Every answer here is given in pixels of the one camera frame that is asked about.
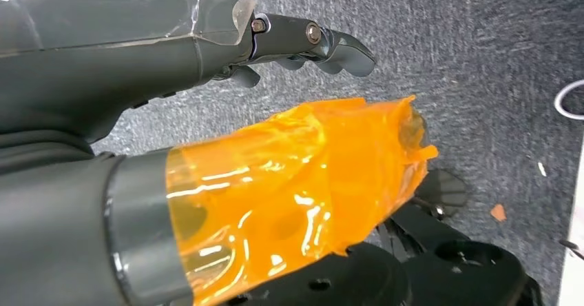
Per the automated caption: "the white panel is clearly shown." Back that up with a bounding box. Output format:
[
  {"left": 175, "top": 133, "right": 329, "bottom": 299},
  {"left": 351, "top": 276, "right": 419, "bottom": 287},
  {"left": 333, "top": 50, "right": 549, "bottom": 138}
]
[{"left": 557, "top": 134, "right": 584, "bottom": 306}]

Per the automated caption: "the orange transparent film wrap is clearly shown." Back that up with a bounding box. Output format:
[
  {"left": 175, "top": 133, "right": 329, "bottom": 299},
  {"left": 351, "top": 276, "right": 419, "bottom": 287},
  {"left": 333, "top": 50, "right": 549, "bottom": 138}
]
[{"left": 165, "top": 94, "right": 440, "bottom": 306}]

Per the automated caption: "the white cable loop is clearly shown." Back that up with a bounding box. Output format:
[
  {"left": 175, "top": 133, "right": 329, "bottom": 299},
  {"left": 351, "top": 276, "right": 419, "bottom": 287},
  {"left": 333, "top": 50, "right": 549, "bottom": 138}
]
[{"left": 553, "top": 79, "right": 584, "bottom": 121}]

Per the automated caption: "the orange floor scrap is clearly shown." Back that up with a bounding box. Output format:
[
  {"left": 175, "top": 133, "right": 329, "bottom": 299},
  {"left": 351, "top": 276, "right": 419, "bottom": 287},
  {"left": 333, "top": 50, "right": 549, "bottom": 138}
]
[{"left": 490, "top": 203, "right": 508, "bottom": 223}]

